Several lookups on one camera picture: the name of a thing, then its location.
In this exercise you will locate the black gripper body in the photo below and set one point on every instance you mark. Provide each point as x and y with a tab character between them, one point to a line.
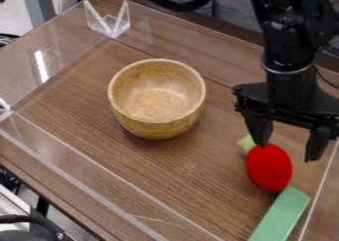
290	98

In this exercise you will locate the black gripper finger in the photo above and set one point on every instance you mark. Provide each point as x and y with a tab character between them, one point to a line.
259	127
317	143

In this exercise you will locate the red plush fruit green stem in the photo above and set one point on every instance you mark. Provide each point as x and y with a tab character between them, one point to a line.
269	164

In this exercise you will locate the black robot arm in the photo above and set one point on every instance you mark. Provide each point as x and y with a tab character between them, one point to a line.
298	27

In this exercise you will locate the green rectangular block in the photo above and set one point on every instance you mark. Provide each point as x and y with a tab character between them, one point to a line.
282	216

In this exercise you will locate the wooden bowl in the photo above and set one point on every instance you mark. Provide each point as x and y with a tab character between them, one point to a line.
156	97

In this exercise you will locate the black equipment bottom left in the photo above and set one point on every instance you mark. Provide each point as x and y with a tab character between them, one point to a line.
31	227

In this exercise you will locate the clear acrylic enclosure wall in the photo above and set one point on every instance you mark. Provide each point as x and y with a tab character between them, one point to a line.
127	188

